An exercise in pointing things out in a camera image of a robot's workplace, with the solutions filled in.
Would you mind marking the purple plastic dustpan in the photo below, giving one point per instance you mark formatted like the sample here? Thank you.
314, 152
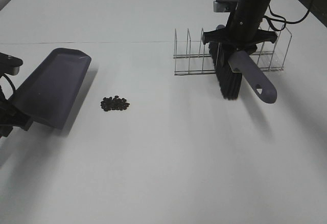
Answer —
48, 94

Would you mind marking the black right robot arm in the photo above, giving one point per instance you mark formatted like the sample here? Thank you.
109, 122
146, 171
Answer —
247, 26

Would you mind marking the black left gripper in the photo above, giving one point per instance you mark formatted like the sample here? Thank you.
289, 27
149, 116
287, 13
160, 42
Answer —
11, 117

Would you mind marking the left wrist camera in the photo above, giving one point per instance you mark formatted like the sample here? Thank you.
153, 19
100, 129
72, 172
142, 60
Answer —
10, 65

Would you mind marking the wire dish rack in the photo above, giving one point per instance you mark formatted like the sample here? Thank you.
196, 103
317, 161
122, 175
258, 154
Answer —
193, 57

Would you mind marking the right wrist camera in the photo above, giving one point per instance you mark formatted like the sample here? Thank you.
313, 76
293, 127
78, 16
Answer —
221, 6

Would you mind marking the pile of coffee beans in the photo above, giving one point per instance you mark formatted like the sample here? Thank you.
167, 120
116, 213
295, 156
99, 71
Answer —
114, 103

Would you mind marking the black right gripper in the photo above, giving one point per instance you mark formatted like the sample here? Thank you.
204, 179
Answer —
224, 39

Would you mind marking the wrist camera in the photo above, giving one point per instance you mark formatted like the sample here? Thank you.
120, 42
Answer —
221, 6
10, 65

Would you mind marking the purple brush black bristles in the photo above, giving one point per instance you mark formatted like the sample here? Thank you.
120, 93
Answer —
239, 65

